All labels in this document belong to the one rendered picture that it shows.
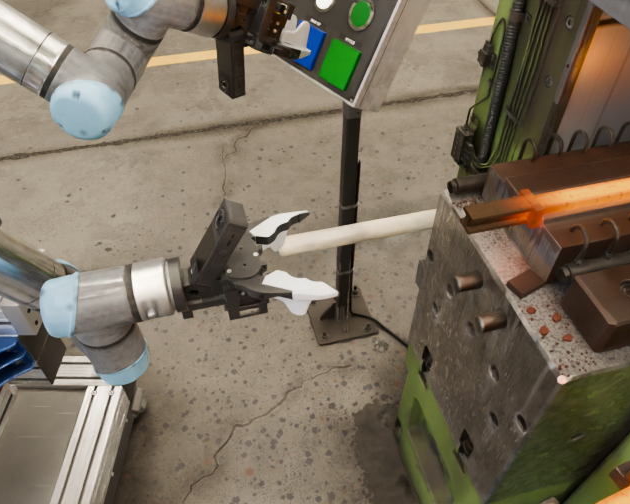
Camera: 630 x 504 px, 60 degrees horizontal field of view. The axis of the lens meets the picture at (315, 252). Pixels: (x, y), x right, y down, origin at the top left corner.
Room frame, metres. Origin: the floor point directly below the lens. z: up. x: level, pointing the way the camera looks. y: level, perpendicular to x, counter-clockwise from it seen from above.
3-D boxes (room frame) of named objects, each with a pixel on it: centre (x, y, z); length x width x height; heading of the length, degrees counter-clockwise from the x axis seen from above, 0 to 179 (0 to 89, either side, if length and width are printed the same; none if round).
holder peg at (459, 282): (0.55, -0.23, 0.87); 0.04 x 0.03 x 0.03; 104
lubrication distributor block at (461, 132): (0.99, -0.33, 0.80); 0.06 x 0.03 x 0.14; 14
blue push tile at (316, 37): (1.04, 0.02, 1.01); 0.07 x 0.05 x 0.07; 39
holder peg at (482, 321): (0.47, -0.25, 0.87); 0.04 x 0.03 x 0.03; 104
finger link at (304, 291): (0.43, 0.02, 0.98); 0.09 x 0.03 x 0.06; 68
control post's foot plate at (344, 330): (1.12, -0.09, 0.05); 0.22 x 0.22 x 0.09; 14
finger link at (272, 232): (0.54, 0.05, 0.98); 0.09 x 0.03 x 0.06; 140
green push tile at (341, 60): (0.96, -0.05, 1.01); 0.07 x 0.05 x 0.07; 39
